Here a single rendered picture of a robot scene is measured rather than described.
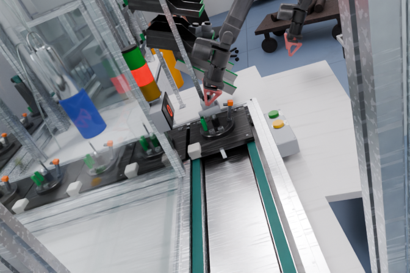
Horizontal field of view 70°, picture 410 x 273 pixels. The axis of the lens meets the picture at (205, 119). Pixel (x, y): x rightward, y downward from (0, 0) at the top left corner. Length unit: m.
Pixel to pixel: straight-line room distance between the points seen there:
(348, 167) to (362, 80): 0.86
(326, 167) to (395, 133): 0.85
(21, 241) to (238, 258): 0.55
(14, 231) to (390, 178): 0.34
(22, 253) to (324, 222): 0.71
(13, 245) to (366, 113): 0.33
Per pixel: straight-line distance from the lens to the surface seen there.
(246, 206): 0.90
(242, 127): 1.10
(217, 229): 0.88
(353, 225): 1.95
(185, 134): 1.20
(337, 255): 0.84
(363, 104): 0.19
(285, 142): 1.00
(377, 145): 0.18
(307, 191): 0.97
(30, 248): 0.39
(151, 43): 1.27
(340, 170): 1.02
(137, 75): 0.83
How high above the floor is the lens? 1.57
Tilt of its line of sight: 29 degrees down
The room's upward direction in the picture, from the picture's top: 23 degrees counter-clockwise
